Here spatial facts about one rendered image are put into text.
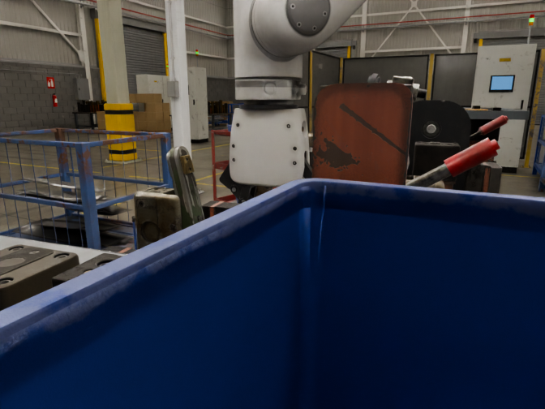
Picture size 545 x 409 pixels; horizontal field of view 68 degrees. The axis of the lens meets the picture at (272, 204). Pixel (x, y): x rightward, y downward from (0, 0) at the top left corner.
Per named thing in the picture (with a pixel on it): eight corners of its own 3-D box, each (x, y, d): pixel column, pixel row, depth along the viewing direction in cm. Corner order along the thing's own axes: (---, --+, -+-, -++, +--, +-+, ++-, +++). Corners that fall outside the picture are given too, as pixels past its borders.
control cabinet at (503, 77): (463, 170, 695) (482, 15, 633) (464, 165, 742) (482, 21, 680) (517, 174, 661) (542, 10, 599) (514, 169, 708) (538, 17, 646)
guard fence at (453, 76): (332, 156, 871) (336, 57, 820) (335, 155, 883) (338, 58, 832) (530, 168, 716) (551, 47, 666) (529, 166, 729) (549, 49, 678)
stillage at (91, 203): (-18, 262, 304) (-43, 135, 280) (73, 231, 374) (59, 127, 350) (99, 294, 255) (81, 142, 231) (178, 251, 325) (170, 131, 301)
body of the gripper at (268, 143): (315, 96, 53) (312, 181, 56) (243, 96, 56) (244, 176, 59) (299, 96, 46) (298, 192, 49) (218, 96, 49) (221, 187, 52)
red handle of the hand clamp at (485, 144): (366, 198, 52) (489, 133, 46) (375, 213, 52) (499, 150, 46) (362, 206, 48) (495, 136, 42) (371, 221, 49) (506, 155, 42)
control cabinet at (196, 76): (174, 142, 1144) (169, 49, 1082) (186, 140, 1191) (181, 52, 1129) (198, 143, 1111) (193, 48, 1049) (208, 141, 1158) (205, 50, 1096)
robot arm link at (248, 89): (312, 80, 53) (311, 104, 54) (250, 81, 56) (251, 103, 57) (294, 77, 45) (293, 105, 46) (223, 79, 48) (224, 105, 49)
